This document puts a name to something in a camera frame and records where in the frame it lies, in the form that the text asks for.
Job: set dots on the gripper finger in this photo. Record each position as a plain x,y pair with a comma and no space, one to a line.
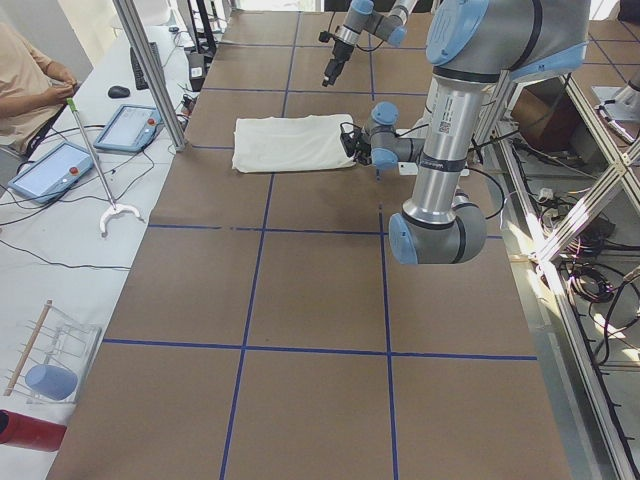
331,73

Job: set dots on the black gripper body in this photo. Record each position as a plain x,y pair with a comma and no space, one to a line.
340,51
361,148

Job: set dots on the cream long-sleeve cat shirt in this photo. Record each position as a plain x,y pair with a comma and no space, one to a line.
273,145

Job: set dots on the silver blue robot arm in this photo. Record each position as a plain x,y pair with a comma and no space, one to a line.
469,45
362,17

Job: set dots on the far blue teach pendant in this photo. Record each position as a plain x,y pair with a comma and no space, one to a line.
130,129

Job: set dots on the blue teach pendant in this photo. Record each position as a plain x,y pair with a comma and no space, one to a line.
52,175
130,129

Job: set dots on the black computer mouse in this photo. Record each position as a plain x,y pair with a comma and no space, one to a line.
117,92

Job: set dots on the white reacher grabber stick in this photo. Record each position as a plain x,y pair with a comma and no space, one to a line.
114,208

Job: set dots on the near blue teach pendant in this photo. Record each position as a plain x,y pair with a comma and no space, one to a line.
52,175

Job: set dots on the person in beige shirt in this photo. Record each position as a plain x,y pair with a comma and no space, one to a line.
34,91

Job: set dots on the clear acrylic rack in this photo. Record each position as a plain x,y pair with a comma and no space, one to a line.
63,341

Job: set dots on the wooden stick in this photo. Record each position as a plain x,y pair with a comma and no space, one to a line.
26,350

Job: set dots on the light blue cup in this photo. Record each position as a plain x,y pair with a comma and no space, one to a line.
53,382

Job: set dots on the red cylinder bottle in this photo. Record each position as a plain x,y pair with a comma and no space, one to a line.
27,432

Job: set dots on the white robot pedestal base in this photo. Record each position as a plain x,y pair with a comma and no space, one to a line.
443,132

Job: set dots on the aluminium frame post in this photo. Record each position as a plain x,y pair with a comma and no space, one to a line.
135,32

